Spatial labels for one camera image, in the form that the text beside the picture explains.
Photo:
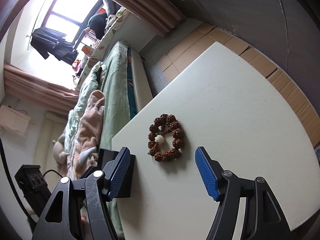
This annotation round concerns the pink curtain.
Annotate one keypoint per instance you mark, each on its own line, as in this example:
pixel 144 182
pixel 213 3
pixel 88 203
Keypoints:
pixel 161 16
pixel 50 96

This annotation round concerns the black device with dials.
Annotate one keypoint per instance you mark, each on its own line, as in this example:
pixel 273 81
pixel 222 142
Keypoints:
pixel 34 187

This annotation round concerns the bed with green sheet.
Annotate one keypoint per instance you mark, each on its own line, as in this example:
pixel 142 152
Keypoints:
pixel 115 83

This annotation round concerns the cardboard floor sheets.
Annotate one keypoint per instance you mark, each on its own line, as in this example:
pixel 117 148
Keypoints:
pixel 203 36

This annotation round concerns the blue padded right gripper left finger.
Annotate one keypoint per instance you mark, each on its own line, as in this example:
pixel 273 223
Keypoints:
pixel 61 218

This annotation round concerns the pink fleece blanket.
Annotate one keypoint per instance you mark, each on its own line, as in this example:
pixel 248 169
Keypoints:
pixel 82 135

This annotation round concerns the right pink curtain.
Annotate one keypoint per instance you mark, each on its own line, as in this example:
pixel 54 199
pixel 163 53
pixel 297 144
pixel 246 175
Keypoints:
pixel 161 16

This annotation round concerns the grey pillow on sill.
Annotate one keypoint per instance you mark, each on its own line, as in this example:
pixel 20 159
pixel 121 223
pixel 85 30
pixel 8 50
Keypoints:
pixel 111 7

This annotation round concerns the left pink curtain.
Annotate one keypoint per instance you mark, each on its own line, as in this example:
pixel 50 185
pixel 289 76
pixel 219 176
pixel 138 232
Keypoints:
pixel 50 96

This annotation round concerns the light green floral duvet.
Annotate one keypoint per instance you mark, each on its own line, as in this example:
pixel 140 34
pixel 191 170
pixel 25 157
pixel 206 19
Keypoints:
pixel 90 84

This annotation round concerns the pink towel on wall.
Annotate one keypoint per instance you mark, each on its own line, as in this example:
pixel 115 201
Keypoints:
pixel 14 121

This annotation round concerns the patterned window seat cushion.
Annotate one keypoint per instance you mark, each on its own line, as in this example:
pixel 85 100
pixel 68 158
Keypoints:
pixel 99 50

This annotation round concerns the dark hanging clothes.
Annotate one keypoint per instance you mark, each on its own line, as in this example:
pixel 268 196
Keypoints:
pixel 47 42

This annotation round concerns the black backpack on sill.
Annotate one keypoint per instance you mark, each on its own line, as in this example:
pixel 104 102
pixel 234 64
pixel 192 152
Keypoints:
pixel 97 23

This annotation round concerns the black jewelry box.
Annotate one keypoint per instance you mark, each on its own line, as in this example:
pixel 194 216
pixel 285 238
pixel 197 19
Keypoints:
pixel 118 167

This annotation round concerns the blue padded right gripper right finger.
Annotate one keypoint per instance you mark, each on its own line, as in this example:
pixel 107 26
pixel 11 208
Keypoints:
pixel 263 218

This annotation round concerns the beige plush toy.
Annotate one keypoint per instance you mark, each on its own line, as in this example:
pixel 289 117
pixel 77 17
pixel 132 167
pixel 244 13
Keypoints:
pixel 59 153

